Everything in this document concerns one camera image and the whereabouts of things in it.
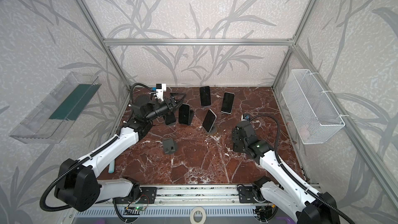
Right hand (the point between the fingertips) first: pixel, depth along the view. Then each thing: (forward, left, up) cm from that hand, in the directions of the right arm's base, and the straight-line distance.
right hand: (239, 125), depth 83 cm
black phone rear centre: (+28, +19, -7) cm, 34 cm away
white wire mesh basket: (-8, -26, +21) cm, 34 cm away
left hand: (+4, +27, +21) cm, 34 cm away
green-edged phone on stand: (+15, +33, -10) cm, 38 cm away
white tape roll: (-40, +24, -12) cm, 48 cm away
